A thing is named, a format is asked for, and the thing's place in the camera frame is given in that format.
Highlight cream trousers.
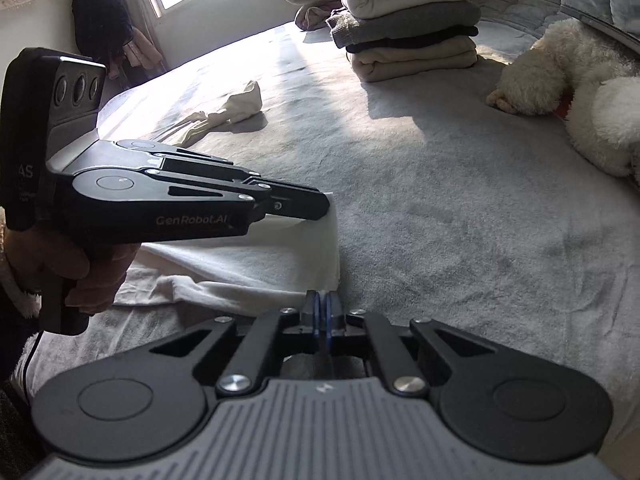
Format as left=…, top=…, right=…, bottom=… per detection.
left=151, top=80, right=262, bottom=148

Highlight white garment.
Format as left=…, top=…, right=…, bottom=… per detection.
left=115, top=193, right=341, bottom=316

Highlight left hand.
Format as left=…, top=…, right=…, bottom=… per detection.
left=1, top=228, right=140, bottom=318

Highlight dark hanging coat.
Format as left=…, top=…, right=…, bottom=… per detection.
left=72, top=0, right=134, bottom=65

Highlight pink hanging garment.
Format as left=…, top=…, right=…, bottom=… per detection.
left=122, top=27, right=163, bottom=70

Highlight grey bed sheet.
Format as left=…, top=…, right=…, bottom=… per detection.
left=8, top=22, right=640, bottom=466

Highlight white fluffy dog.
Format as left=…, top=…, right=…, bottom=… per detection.
left=486, top=18, right=639, bottom=180

